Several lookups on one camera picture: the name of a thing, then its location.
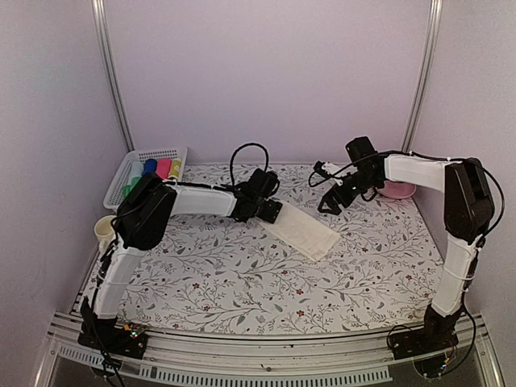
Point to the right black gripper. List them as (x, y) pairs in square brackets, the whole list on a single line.
[(328, 197)]

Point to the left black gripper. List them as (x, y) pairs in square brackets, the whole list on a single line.
[(272, 213)]

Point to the aluminium frame post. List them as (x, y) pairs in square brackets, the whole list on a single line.
[(102, 32), (428, 54)]

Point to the floral tablecloth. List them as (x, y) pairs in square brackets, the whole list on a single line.
[(212, 274)]

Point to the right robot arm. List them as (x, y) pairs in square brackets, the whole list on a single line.
[(467, 211)]

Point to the front aluminium rail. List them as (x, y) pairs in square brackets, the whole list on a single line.
[(182, 358)]

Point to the right aluminium frame post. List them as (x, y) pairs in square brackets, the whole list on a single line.
[(428, 54)]

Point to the dark blue rolled towel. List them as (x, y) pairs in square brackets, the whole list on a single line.
[(150, 166)]

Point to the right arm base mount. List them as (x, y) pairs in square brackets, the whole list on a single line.
[(423, 342)]

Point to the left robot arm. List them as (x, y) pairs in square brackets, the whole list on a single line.
[(142, 218)]

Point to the left aluminium frame post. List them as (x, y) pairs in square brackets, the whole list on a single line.
[(102, 32)]

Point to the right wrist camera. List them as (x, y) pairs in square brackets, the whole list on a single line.
[(328, 171)]

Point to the yellow-green dotted rolled towel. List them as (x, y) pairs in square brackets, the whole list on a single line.
[(175, 169)]

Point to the cream ceramic mug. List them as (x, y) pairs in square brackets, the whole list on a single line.
[(103, 230)]

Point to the white plastic basket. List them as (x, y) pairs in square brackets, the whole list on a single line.
[(114, 194)]

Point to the green towel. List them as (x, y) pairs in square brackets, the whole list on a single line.
[(130, 186)]

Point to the cream white towel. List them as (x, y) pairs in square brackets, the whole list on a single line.
[(302, 232)]

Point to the light blue rolled towel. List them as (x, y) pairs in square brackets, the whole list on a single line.
[(136, 170)]

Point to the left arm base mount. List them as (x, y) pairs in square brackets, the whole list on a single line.
[(113, 340)]

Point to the pink plate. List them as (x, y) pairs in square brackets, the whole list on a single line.
[(397, 190)]

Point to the pink rolled towel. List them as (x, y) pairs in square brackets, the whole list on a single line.
[(163, 167)]

